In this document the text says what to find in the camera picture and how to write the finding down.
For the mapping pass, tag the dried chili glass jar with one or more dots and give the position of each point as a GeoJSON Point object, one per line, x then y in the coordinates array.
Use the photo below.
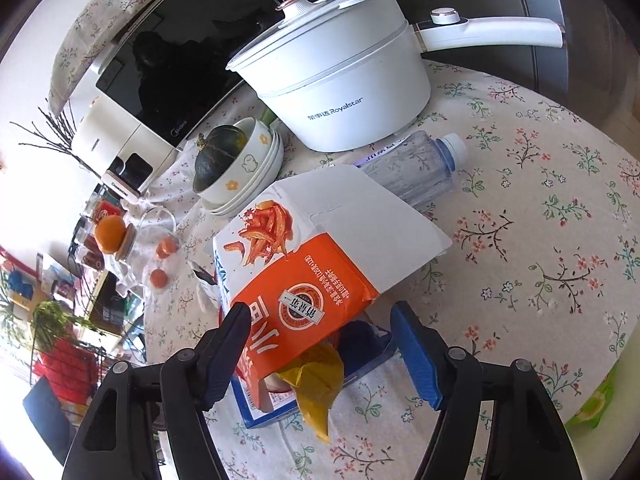
{"type": "Point", "coordinates": [90, 250]}

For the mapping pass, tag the bamboo teapot lid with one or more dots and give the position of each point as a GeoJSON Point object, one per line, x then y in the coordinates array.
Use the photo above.
{"type": "Point", "coordinates": [127, 242]}

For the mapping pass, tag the lime green packet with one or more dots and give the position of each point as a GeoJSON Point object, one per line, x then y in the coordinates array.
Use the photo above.
{"type": "Point", "coordinates": [592, 400]}

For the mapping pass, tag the clear glass teapot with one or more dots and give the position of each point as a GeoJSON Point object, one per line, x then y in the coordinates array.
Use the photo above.
{"type": "Point", "coordinates": [145, 250]}

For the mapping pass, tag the floral microwave cover cloth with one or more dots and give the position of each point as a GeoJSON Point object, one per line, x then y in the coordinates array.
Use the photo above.
{"type": "Point", "coordinates": [100, 5]}

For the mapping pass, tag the black white microwave oven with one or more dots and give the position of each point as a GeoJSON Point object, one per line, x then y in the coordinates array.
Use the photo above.
{"type": "Point", "coordinates": [175, 60]}

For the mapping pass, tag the yellow plastic wrapper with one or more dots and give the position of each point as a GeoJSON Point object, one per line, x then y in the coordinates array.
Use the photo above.
{"type": "Point", "coordinates": [315, 390]}

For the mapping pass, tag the dark blue chair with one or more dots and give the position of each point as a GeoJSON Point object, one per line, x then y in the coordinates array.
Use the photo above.
{"type": "Point", "coordinates": [47, 415]}

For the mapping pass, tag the red label glass jar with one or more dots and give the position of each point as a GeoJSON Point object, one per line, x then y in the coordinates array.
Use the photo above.
{"type": "Point", "coordinates": [107, 207]}

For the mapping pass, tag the green houseplant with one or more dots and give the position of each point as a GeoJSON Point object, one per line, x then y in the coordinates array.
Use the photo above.
{"type": "Point", "coordinates": [55, 317]}

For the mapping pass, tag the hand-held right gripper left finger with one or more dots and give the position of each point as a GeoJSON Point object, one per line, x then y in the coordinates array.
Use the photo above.
{"type": "Point", "coordinates": [232, 340]}

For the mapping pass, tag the floral tablecloth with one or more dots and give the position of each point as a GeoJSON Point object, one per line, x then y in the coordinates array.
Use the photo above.
{"type": "Point", "coordinates": [525, 210]}

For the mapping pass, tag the clear plastic bottle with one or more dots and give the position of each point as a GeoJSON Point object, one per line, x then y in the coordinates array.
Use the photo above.
{"type": "Point", "coordinates": [415, 165]}

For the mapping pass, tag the orange white carton box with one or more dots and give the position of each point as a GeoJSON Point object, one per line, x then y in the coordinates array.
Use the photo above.
{"type": "Point", "coordinates": [300, 270]}

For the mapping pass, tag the white electric cooking pot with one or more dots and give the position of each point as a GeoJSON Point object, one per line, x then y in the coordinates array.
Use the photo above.
{"type": "Point", "coordinates": [350, 100]}

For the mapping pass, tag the white pot lid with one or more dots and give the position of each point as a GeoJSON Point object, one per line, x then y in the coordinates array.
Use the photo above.
{"type": "Point", "coordinates": [320, 15]}

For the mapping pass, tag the cream flower print bowl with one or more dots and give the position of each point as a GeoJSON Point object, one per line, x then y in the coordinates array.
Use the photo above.
{"type": "Point", "coordinates": [250, 160]}

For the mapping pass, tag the dark green pumpkin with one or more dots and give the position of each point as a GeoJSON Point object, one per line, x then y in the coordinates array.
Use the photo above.
{"type": "Point", "coordinates": [217, 160]}

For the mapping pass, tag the dark blue wrapper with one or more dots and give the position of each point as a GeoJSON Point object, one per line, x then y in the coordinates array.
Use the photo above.
{"type": "Point", "coordinates": [362, 340]}

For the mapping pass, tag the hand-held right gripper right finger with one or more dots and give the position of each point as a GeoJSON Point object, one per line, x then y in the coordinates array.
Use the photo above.
{"type": "Point", "coordinates": [415, 355]}

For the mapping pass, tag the white air fryer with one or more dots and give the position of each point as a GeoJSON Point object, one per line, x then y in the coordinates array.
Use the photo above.
{"type": "Point", "coordinates": [100, 140]}

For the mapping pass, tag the green vegetable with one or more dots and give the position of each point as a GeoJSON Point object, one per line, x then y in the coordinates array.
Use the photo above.
{"type": "Point", "coordinates": [266, 116]}

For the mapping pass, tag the small mandarin orange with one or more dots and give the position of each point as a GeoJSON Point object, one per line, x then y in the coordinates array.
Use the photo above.
{"type": "Point", "coordinates": [167, 248]}
{"type": "Point", "coordinates": [159, 277]}

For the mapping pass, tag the large orange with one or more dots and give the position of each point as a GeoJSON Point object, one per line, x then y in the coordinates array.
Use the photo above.
{"type": "Point", "coordinates": [110, 235]}

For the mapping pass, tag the blue white cardboard box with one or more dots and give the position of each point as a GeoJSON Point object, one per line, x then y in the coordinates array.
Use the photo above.
{"type": "Point", "coordinates": [250, 405]}

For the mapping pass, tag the dry brown twigs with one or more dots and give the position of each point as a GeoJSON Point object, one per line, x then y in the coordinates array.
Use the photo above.
{"type": "Point", "coordinates": [55, 135]}

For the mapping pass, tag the red cloth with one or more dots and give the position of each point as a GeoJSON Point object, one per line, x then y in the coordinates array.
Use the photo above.
{"type": "Point", "coordinates": [65, 370]}

